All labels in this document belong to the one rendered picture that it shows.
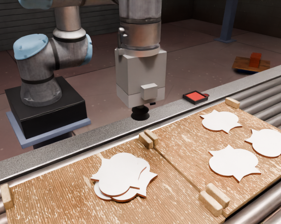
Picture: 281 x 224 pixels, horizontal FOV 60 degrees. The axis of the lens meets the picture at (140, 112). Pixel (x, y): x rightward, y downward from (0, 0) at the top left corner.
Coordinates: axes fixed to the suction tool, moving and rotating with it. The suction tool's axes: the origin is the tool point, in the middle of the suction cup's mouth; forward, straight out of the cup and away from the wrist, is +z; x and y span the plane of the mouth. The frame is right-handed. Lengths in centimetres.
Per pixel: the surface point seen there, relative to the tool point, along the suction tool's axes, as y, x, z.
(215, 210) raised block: 8.9, -18.8, 16.5
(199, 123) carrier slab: 29.1, 11.7, 18.4
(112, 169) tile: -6.7, 2.4, 15.9
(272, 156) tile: 36.5, -12.0, 17.6
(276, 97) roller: 73, 14, 20
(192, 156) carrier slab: 16.5, -1.0, 18.4
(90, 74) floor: 65, 290, 112
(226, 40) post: 369, 328, 110
